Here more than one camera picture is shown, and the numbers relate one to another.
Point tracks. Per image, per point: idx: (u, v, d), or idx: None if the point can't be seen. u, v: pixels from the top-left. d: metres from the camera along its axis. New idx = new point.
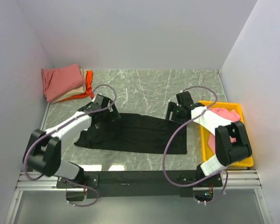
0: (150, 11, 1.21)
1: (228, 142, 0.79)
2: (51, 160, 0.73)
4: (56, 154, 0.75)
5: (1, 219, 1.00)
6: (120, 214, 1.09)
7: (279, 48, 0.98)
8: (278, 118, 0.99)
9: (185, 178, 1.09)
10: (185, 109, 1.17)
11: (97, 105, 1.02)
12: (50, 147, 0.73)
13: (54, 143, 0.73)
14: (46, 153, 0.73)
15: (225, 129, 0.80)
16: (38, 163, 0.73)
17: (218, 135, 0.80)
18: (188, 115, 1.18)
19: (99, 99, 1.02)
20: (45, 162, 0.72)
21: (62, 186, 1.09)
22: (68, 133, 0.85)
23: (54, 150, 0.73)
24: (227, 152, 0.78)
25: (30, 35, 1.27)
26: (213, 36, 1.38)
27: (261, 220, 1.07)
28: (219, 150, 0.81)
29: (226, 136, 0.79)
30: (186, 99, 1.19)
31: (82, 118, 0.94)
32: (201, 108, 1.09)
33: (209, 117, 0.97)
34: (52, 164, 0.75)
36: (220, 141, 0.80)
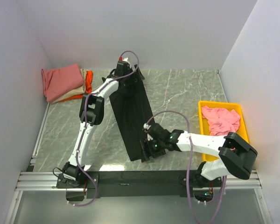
0: (150, 12, 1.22)
1: (237, 159, 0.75)
2: (100, 113, 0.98)
4: (102, 108, 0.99)
5: (1, 219, 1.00)
6: (120, 214, 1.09)
7: (279, 47, 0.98)
8: (279, 117, 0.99)
9: (185, 178, 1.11)
10: (169, 143, 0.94)
11: (120, 72, 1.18)
12: (98, 104, 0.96)
13: (100, 101, 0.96)
14: (96, 108, 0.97)
15: (227, 149, 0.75)
16: (91, 116, 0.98)
17: (226, 159, 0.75)
18: (175, 147, 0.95)
19: (120, 66, 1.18)
20: (95, 115, 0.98)
21: (62, 186, 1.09)
22: (106, 94, 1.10)
23: (101, 106, 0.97)
24: (243, 168, 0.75)
25: (29, 35, 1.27)
26: (213, 36, 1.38)
27: (261, 220, 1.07)
28: (233, 169, 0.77)
29: (234, 156, 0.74)
30: (162, 131, 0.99)
31: (113, 83, 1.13)
32: (183, 134, 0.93)
33: (201, 143, 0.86)
34: (100, 116, 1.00)
36: (230, 163, 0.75)
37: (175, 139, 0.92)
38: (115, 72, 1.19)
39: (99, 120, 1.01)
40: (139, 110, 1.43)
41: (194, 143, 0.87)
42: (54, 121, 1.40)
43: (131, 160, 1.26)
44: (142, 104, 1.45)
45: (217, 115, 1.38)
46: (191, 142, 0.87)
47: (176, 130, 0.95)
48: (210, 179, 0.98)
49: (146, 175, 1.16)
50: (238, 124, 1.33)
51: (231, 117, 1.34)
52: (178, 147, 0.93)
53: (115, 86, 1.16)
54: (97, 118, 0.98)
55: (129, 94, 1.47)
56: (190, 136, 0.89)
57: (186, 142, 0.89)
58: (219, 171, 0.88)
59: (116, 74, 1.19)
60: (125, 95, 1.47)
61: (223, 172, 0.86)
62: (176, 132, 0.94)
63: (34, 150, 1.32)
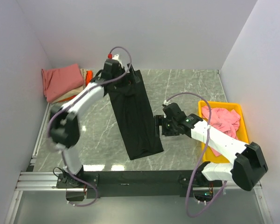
0: (150, 13, 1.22)
1: (250, 171, 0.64)
2: (72, 133, 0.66)
4: (76, 126, 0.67)
5: (1, 219, 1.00)
6: (120, 214, 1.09)
7: (279, 47, 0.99)
8: (279, 116, 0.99)
9: (185, 179, 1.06)
10: (181, 126, 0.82)
11: (107, 74, 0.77)
12: (68, 121, 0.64)
13: (72, 118, 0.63)
14: (66, 127, 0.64)
15: (246, 159, 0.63)
16: (58, 136, 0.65)
17: (240, 167, 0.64)
18: (186, 133, 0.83)
19: (107, 65, 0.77)
20: (65, 136, 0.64)
21: (62, 186, 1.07)
22: (85, 108, 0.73)
23: (75, 124, 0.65)
24: (251, 183, 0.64)
25: (30, 35, 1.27)
26: (213, 36, 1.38)
27: (261, 220, 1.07)
28: (239, 178, 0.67)
29: (248, 167, 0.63)
30: (178, 112, 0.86)
31: (95, 90, 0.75)
32: (201, 123, 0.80)
33: (218, 140, 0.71)
34: (73, 136, 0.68)
36: (241, 172, 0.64)
37: (190, 124, 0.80)
38: (101, 73, 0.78)
39: (71, 142, 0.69)
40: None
41: (210, 138, 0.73)
42: None
43: (131, 158, 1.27)
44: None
45: (217, 115, 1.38)
46: (208, 135, 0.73)
47: (194, 116, 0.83)
48: (210, 179, 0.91)
49: (146, 175, 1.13)
50: (238, 124, 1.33)
51: (231, 117, 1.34)
52: (189, 133, 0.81)
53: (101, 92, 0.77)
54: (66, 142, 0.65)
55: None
56: (210, 129, 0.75)
57: (203, 133, 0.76)
58: (221, 175, 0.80)
59: (102, 76, 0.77)
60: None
61: (226, 177, 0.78)
62: (194, 118, 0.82)
63: (34, 150, 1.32)
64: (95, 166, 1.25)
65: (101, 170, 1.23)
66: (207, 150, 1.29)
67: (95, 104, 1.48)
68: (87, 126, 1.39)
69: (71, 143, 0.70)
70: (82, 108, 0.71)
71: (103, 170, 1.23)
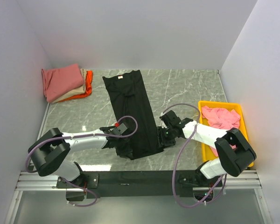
0: (150, 13, 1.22)
1: (232, 152, 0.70)
2: (51, 164, 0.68)
4: (59, 160, 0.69)
5: (1, 219, 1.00)
6: (120, 214, 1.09)
7: None
8: (279, 117, 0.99)
9: (185, 179, 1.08)
10: (176, 128, 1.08)
11: (118, 131, 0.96)
12: (57, 151, 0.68)
13: (61, 150, 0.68)
14: (51, 154, 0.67)
15: (225, 140, 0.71)
16: (40, 158, 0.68)
17: (220, 149, 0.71)
18: (180, 133, 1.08)
19: (123, 126, 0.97)
20: (45, 161, 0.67)
21: (62, 186, 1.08)
22: (80, 144, 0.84)
23: (59, 157, 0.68)
24: (234, 163, 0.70)
25: (29, 35, 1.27)
26: (213, 36, 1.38)
27: (261, 220, 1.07)
28: (225, 161, 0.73)
29: (228, 148, 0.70)
30: (173, 117, 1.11)
31: (99, 137, 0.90)
32: (191, 122, 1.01)
33: (202, 132, 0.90)
34: (51, 168, 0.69)
36: (222, 153, 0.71)
37: (182, 125, 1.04)
38: (114, 128, 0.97)
39: (45, 172, 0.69)
40: (139, 108, 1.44)
41: (197, 131, 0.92)
42: (54, 121, 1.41)
43: (131, 158, 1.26)
44: (142, 103, 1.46)
45: (217, 115, 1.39)
46: (194, 129, 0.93)
47: (186, 119, 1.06)
48: (207, 177, 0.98)
49: (146, 175, 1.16)
50: (238, 124, 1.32)
51: (230, 117, 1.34)
52: (183, 133, 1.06)
53: (100, 142, 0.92)
54: (41, 168, 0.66)
55: (129, 94, 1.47)
56: (196, 125, 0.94)
57: (191, 129, 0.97)
58: (216, 169, 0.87)
59: (113, 131, 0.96)
60: (125, 94, 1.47)
61: (220, 169, 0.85)
62: (184, 120, 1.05)
63: None
64: (95, 166, 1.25)
65: (108, 170, 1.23)
66: (207, 149, 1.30)
67: (95, 103, 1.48)
68: (87, 126, 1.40)
69: (44, 173, 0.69)
70: (76, 143, 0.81)
71: (110, 170, 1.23)
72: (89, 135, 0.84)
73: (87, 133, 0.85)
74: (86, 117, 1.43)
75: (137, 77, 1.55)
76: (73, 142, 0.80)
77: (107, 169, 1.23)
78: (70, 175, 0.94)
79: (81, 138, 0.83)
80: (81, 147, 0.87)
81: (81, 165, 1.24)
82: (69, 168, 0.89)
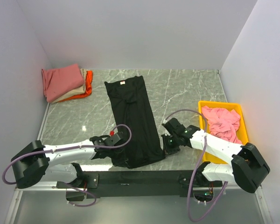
0: (150, 13, 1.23)
1: (249, 171, 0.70)
2: (31, 177, 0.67)
4: (38, 174, 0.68)
5: (1, 219, 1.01)
6: (120, 213, 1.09)
7: None
8: (279, 117, 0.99)
9: (185, 178, 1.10)
10: (182, 137, 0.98)
11: (111, 142, 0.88)
12: (35, 165, 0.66)
13: (39, 164, 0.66)
14: (30, 168, 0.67)
15: (241, 159, 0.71)
16: (20, 170, 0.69)
17: (237, 168, 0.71)
18: (187, 143, 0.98)
19: (116, 136, 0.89)
20: (24, 175, 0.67)
21: (62, 186, 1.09)
22: (64, 158, 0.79)
23: (38, 171, 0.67)
24: (251, 181, 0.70)
25: (30, 36, 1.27)
26: (214, 36, 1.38)
27: (261, 220, 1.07)
28: (241, 179, 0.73)
29: (245, 166, 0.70)
30: (177, 125, 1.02)
31: (86, 150, 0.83)
32: (199, 132, 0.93)
33: (215, 145, 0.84)
34: (31, 180, 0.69)
36: (240, 171, 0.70)
37: (189, 135, 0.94)
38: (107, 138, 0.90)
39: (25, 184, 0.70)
40: (138, 108, 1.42)
41: (208, 144, 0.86)
42: (54, 121, 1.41)
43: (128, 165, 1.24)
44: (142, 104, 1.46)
45: (217, 115, 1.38)
46: (205, 141, 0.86)
47: (193, 128, 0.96)
48: (209, 179, 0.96)
49: (146, 175, 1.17)
50: (238, 124, 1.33)
51: (230, 117, 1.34)
52: (189, 142, 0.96)
53: (88, 155, 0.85)
54: (19, 181, 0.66)
55: (131, 100, 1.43)
56: (206, 136, 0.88)
57: (200, 140, 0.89)
58: (223, 176, 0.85)
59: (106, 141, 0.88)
60: (127, 101, 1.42)
61: (226, 177, 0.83)
62: (192, 129, 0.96)
63: None
64: (95, 166, 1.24)
65: (107, 170, 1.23)
66: None
67: (95, 104, 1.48)
68: (87, 126, 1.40)
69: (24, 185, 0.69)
70: (59, 157, 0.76)
71: (110, 170, 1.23)
72: (74, 147, 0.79)
73: (72, 144, 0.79)
74: (86, 117, 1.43)
75: (139, 81, 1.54)
76: (54, 156, 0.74)
77: (107, 169, 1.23)
78: (68, 177, 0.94)
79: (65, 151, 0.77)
80: (66, 161, 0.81)
81: (81, 165, 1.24)
82: (62, 173, 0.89)
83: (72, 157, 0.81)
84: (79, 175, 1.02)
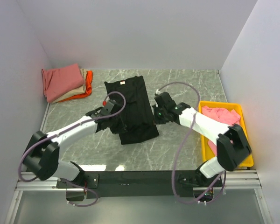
0: (150, 13, 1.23)
1: (232, 150, 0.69)
2: (47, 165, 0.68)
4: (53, 160, 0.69)
5: (1, 219, 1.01)
6: (120, 213, 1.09)
7: None
8: (279, 118, 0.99)
9: (185, 179, 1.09)
10: (170, 113, 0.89)
11: (107, 112, 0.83)
12: (47, 152, 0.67)
13: (52, 149, 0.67)
14: (43, 157, 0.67)
15: (227, 138, 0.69)
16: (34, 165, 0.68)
17: (220, 145, 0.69)
18: (176, 120, 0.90)
19: (109, 104, 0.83)
20: (41, 165, 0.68)
21: (62, 186, 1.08)
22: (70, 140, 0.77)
23: (52, 156, 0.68)
24: (232, 160, 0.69)
25: (30, 36, 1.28)
26: (214, 36, 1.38)
27: (261, 220, 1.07)
28: (222, 158, 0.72)
29: (229, 145, 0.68)
30: (168, 100, 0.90)
31: (87, 124, 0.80)
32: (189, 110, 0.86)
33: (203, 123, 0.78)
34: (48, 169, 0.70)
36: (222, 150, 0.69)
37: (179, 111, 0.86)
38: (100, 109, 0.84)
39: (44, 175, 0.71)
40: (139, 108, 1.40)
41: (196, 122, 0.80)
42: (54, 121, 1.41)
43: (122, 143, 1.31)
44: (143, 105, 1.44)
45: (217, 115, 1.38)
46: (193, 119, 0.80)
47: (184, 104, 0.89)
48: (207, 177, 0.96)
49: (146, 175, 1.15)
50: (238, 124, 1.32)
51: (230, 117, 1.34)
52: (178, 119, 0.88)
53: (90, 128, 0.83)
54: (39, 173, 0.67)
55: (131, 100, 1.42)
56: (195, 114, 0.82)
57: (189, 117, 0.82)
58: (213, 166, 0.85)
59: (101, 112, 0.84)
60: (127, 101, 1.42)
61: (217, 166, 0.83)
62: (182, 106, 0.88)
63: None
64: (95, 166, 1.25)
65: (102, 170, 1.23)
66: (207, 148, 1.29)
67: (95, 104, 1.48)
68: None
69: (44, 176, 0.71)
70: (66, 139, 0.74)
71: (110, 170, 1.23)
72: (74, 126, 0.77)
73: (72, 124, 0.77)
74: None
75: (139, 80, 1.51)
76: (61, 139, 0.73)
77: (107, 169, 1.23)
78: (71, 173, 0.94)
79: (68, 132, 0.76)
80: (73, 141, 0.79)
81: (81, 165, 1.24)
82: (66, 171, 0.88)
83: (77, 135, 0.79)
84: (80, 172, 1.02)
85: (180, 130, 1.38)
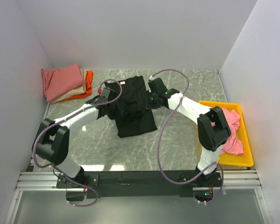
0: (150, 13, 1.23)
1: (210, 128, 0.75)
2: (60, 149, 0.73)
4: (65, 143, 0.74)
5: (1, 219, 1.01)
6: (120, 213, 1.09)
7: (279, 48, 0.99)
8: (279, 118, 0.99)
9: (185, 178, 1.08)
10: (161, 97, 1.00)
11: (104, 99, 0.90)
12: (59, 136, 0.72)
13: (62, 133, 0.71)
14: (55, 142, 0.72)
15: (206, 117, 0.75)
16: (46, 151, 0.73)
17: (199, 124, 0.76)
18: (165, 103, 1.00)
19: (105, 92, 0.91)
20: (54, 150, 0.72)
21: (62, 186, 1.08)
22: (76, 124, 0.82)
23: (63, 139, 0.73)
24: (211, 138, 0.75)
25: (30, 36, 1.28)
26: (214, 36, 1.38)
27: (261, 220, 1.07)
28: (202, 136, 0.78)
29: (208, 123, 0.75)
30: (160, 86, 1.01)
31: (90, 110, 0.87)
32: (177, 94, 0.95)
33: (188, 106, 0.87)
34: (61, 152, 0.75)
36: (201, 129, 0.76)
37: (168, 95, 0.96)
38: (98, 97, 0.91)
39: (58, 159, 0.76)
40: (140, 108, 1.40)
41: (182, 105, 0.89)
42: None
43: (120, 136, 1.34)
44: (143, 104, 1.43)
45: None
46: (179, 102, 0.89)
47: (174, 90, 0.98)
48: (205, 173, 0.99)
49: (146, 175, 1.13)
50: (238, 124, 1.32)
51: (230, 117, 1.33)
52: (168, 103, 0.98)
53: (92, 114, 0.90)
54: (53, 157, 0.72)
55: (131, 100, 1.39)
56: (182, 98, 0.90)
57: (177, 101, 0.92)
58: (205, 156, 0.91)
59: (99, 101, 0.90)
60: (127, 101, 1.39)
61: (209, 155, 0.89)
62: (171, 91, 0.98)
63: None
64: (94, 166, 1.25)
65: (101, 170, 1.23)
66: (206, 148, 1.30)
67: None
68: (87, 126, 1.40)
69: (58, 160, 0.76)
70: (73, 124, 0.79)
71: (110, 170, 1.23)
72: (79, 111, 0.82)
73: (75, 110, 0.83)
74: None
75: (139, 80, 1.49)
76: (69, 123, 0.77)
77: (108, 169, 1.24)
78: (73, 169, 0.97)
79: (74, 117, 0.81)
80: (78, 126, 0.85)
81: (81, 165, 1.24)
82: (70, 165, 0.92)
83: (81, 121, 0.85)
84: (80, 170, 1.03)
85: (180, 130, 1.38)
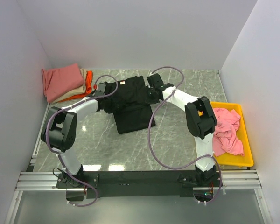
0: (150, 13, 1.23)
1: (196, 115, 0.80)
2: (69, 133, 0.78)
4: (73, 127, 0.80)
5: (1, 219, 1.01)
6: (120, 213, 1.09)
7: (279, 48, 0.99)
8: (278, 116, 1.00)
9: (185, 179, 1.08)
10: (157, 91, 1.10)
11: (101, 93, 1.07)
12: (67, 119, 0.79)
13: (71, 116, 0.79)
14: (64, 126, 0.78)
15: (193, 105, 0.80)
16: (56, 136, 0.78)
17: (187, 111, 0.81)
18: (161, 96, 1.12)
19: (101, 87, 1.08)
20: (64, 133, 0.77)
21: (62, 186, 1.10)
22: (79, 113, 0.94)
23: (72, 123, 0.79)
24: (196, 124, 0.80)
25: (30, 36, 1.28)
26: (214, 36, 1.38)
27: (261, 220, 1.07)
28: (190, 123, 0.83)
29: (194, 110, 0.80)
30: (157, 80, 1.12)
31: (90, 102, 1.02)
32: (171, 87, 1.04)
33: (179, 97, 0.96)
34: (70, 137, 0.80)
36: (189, 115, 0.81)
37: (163, 88, 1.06)
38: (95, 92, 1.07)
39: (68, 144, 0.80)
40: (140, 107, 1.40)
41: (174, 95, 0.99)
42: None
43: (119, 133, 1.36)
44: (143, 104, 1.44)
45: (217, 115, 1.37)
46: (172, 93, 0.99)
47: (169, 83, 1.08)
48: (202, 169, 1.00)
49: (146, 175, 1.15)
50: (238, 124, 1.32)
51: (230, 116, 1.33)
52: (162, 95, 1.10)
53: (93, 105, 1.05)
54: (64, 140, 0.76)
55: (131, 100, 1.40)
56: (175, 90, 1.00)
57: (170, 93, 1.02)
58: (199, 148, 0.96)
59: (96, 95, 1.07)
60: (127, 101, 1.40)
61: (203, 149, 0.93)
62: (167, 84, 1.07)
63: (34, 150, 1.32)
64: (94, 166, 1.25)
65: (98, 170, 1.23)
66: None
67: None
68: (87, 126, 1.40)
69: (67, 145, 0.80)
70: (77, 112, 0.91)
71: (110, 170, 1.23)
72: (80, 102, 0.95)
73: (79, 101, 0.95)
74: (86, 117, 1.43)
75: (139, 81, 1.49)
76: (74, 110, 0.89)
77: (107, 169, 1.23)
78: (74, 167, 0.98)
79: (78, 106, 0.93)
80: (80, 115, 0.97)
81: None
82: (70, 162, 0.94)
83: (83, 111, 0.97)
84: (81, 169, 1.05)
85: (180, 130, 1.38)
